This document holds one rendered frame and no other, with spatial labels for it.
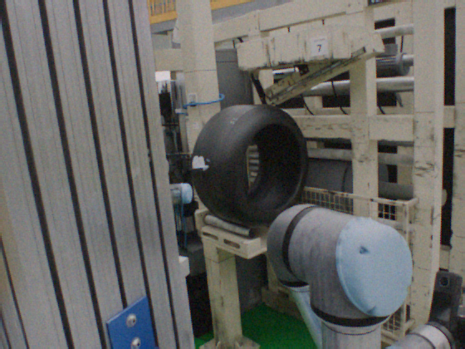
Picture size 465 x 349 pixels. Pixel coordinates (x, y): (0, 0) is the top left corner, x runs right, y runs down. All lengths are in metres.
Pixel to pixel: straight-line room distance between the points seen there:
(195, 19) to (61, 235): 1.69
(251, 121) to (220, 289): 1.03
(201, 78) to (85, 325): 1.65
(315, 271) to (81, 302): 0.30
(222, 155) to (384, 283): 1.20
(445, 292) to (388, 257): 0.37
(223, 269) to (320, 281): 1.73
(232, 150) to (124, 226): 1.15
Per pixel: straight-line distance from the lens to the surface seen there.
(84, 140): 0.49
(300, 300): 0.72
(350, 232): 0.53
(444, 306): 0.89
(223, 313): 2.38
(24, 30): 0.46
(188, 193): 1.45
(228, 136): 1.66
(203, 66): 2.04
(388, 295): 0.55
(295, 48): 1.90
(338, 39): 1.81
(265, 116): 1.76
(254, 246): 1.84
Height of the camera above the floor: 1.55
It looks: 13 degrees down
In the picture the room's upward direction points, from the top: 6 degrees counter-clockwise
